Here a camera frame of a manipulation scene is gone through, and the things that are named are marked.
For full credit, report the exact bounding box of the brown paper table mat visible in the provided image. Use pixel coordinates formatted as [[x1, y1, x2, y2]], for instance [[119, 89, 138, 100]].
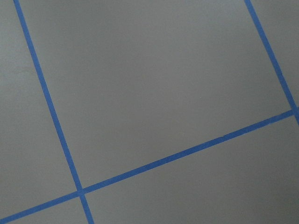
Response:
[[0, 0, 299, 224]]

